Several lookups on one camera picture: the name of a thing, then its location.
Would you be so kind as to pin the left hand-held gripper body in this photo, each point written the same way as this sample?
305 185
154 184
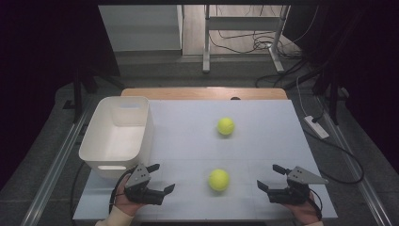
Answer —
139 177

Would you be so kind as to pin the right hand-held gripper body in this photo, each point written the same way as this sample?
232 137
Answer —
301 177

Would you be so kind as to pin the white plastic bin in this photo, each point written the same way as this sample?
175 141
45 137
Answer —
116 141

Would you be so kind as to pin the yellow tennis ball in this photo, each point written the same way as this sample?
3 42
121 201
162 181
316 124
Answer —
226 126
218 180

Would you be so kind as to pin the person's left hand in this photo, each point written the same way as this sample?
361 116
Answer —
124 202

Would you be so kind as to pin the person's right hand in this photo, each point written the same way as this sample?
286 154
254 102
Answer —
306 212

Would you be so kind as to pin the white board sheet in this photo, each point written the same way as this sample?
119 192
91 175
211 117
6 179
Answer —
266 150

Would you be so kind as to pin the white power strip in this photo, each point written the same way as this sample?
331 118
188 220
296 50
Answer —
316 127

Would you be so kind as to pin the black stand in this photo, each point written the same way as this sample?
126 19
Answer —
334 97
77 94

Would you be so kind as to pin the wooden table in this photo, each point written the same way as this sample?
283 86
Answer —
204 93

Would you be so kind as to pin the white cabinet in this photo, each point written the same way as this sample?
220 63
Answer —
141 28

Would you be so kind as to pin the aluminium rail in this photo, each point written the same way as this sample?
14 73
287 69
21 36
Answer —
360 182
53 175

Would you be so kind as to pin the metal desk frame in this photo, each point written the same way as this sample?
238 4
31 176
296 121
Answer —
241 23

